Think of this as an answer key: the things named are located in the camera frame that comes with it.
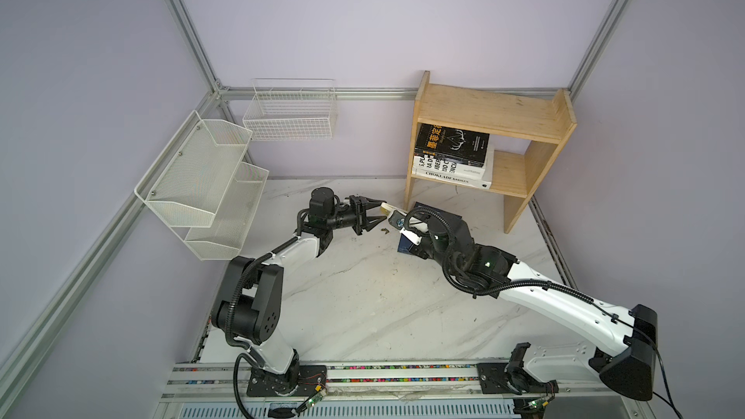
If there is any lower dark blue book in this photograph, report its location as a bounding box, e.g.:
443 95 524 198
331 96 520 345
397 231 415 254

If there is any dark blue book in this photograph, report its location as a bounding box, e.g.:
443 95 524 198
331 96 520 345
409 203 463 234
397 231 415 254

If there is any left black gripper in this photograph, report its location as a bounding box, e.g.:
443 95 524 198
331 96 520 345
327 196 387 236

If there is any white book with photo cover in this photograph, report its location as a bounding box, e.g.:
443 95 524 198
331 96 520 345
411 151 494 190

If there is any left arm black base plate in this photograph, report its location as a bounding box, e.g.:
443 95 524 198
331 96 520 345
244 365 328 398

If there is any wooden two-tier bookshelf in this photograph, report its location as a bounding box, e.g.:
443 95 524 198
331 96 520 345
404 71 577 234

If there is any white wire wall basket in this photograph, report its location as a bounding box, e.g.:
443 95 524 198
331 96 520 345
243 79 338 142

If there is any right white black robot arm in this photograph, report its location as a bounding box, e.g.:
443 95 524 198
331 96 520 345
401 208 660 401

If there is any black book with gold text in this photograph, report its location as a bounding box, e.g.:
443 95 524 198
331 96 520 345
414 123 490 167

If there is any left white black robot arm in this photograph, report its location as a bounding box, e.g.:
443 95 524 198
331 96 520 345
211 187 386 376

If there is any white ventilated cable duct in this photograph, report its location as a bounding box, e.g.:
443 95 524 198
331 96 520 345
177 399 521 418

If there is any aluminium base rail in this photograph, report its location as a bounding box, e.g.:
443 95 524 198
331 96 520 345
161 359 641 403

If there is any white mesh lower wall bin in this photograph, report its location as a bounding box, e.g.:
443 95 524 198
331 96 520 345
184 162 269 261

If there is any yellow book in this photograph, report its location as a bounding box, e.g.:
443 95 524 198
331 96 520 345
380 203 407 218

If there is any white mesh upper wall bin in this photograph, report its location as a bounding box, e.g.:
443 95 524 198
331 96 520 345
134 113 252 228

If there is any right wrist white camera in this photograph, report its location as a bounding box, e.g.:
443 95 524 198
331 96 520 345
388 211 428 246

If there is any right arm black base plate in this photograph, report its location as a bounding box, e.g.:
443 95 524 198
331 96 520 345
476 363 559 396

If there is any white mesh wall bin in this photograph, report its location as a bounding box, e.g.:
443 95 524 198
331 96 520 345
184 162 269 261
134 113 252 228

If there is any white book with black lettering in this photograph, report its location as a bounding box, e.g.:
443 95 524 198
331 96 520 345
412 155 493 180

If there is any upper dark blue book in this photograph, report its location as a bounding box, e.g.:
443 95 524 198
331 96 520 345
409 203 463 234

